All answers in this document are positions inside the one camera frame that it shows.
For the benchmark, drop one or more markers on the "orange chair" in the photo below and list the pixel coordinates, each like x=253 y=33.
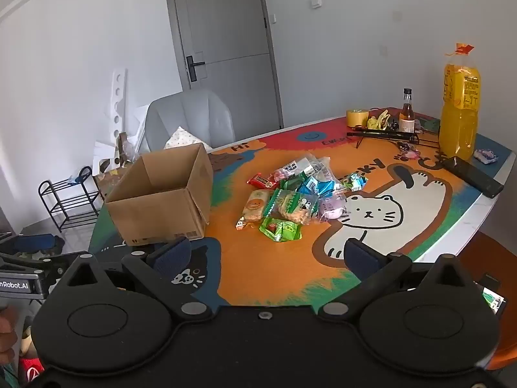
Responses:
x=490 y=258

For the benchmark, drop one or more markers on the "black folding stand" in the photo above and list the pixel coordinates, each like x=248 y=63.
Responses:
x=383 y=134

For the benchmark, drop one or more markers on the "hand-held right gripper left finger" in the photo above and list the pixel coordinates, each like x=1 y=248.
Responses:
x=174 y=255

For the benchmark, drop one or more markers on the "blue snack packet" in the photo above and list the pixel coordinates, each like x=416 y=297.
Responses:
x=318 y=186

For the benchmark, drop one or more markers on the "yellow tape roll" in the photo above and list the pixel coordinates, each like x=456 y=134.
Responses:
x=357 y=118

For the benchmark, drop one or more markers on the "grey padded chair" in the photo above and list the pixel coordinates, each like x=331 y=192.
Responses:
x=190 y=109

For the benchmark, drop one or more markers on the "brown cardboard box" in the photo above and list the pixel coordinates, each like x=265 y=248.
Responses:
x=161 y=206

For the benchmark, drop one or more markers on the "red snack packet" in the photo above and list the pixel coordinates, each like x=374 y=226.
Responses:
x=258 y=180

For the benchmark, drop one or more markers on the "white foam board with holes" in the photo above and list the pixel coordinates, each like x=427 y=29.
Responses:
x=118 y=101

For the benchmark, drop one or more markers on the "dotted white cushion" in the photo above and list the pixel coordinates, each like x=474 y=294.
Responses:
x=183 y=139

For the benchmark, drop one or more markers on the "green white cracker packet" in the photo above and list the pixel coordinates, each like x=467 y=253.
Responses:
x=293 y=207

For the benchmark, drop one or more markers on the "pink clear snack packet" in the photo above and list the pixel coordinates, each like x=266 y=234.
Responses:
x=278 y=176

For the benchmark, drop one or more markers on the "dark green clear snack packet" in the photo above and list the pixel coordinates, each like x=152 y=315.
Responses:
x=291 y=182

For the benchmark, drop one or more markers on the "grey door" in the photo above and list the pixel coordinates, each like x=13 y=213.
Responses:
x=226 y=28

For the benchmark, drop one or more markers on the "white wall switch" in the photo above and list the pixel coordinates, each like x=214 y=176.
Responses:
x=316 y=0

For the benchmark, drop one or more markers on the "small teal snack packet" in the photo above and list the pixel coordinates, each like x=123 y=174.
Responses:
x=355 y=182

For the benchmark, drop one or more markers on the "black shoe rack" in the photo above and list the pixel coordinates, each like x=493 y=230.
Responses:
x=68 y=202

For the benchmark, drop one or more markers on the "red shoe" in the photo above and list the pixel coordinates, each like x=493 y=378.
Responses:
x=31 y=371

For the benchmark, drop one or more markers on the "crumpled yellow green wrapper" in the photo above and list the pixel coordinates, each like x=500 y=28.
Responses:
x=376 y=123

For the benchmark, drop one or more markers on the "black phone with lit screen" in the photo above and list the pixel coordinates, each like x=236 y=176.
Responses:
x=493 y=298

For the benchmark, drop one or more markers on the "printed cardboard box with junk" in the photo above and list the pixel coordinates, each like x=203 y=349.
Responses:
x=111 y=178

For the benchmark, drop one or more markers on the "orange round biscuit packet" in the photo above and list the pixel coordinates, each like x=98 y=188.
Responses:
x=255 y=206

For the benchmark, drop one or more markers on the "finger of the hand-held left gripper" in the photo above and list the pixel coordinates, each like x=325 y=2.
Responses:
x=38 y=263
x=35 y=243

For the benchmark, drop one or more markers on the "purple snack packet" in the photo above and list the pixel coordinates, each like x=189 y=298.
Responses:
x=332 y=207

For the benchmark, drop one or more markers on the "bright green snack packet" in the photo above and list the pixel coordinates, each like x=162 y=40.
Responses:
x=280 y=229

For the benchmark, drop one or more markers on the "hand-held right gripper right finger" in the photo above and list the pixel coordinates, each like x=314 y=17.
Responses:
x=360 y=257

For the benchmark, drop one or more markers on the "person's left hand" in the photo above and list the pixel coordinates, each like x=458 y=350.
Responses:
x=7 y=339

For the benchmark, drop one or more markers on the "small glass bottle brown liquid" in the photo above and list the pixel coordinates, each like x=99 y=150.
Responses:
x=406 y=117

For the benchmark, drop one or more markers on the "black remote control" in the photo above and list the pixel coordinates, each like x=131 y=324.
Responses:
x=472 y=176

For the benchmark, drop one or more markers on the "small pink trinket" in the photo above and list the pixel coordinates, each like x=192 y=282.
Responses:
x=408 y=151

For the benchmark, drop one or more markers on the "black white label snack packet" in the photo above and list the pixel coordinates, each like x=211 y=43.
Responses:
x=299 y=166

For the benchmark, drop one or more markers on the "large orange juice bottle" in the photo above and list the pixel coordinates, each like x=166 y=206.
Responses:
x=459 y=105

